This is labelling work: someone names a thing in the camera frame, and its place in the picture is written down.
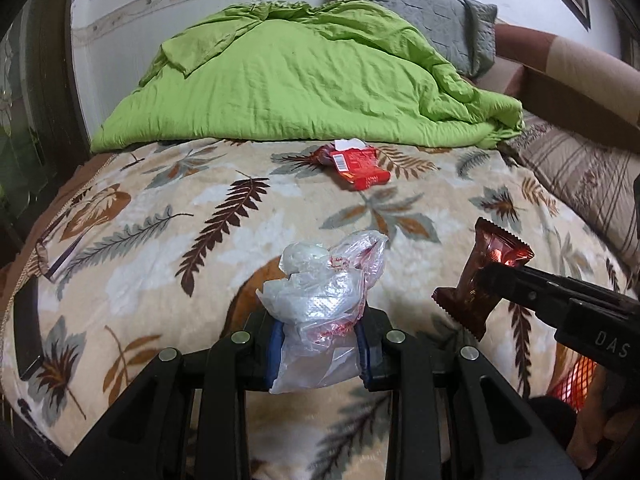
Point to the green duvet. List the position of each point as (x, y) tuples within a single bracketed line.
[(300, 75)]

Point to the leaf print blanket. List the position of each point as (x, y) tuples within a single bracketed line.
[(150, 285)]

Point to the brown and red wrapper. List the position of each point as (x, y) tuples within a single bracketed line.
[(492, 250)]

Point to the brown padded headboard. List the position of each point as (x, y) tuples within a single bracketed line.
[(565, 70)]

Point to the eyeglasses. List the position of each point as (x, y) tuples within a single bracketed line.
[(50, 260)]

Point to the clear plastic bag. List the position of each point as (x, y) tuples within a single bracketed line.
[(320, 310)]

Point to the striped beige pillow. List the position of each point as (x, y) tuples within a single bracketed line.
[(580, 175)]

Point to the red mesh bag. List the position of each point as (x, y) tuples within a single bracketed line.
[(572, 385)]

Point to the red foil packet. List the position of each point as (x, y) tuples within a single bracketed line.
[(357, 165)]

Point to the grey quilted pillow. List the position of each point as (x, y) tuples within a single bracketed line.
[(430, 15)]

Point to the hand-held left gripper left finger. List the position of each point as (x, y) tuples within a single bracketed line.
[(275, 355)]

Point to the person's right hand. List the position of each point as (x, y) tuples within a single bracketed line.
[(595, 425)]

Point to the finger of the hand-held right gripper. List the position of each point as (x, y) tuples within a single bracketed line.
[(525, 295)]

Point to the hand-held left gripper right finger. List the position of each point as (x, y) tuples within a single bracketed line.
[(365, 360)]

